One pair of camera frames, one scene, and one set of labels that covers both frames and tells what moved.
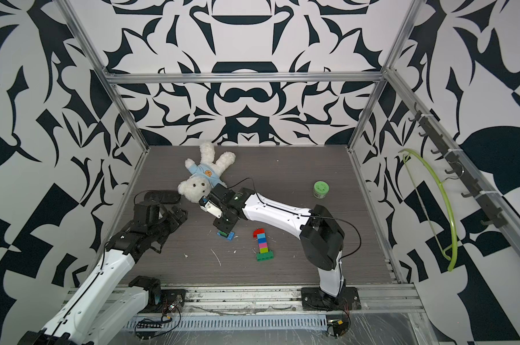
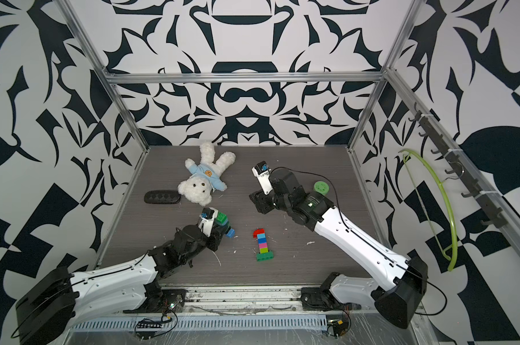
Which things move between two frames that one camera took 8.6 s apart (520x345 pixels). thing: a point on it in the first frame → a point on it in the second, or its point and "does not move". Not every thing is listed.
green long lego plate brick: x=262 y=256 does not move
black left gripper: x=176 y=221 → x=216 y=234
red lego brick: x=258 y=231 does not move
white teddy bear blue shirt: x=203 y=177 does not move
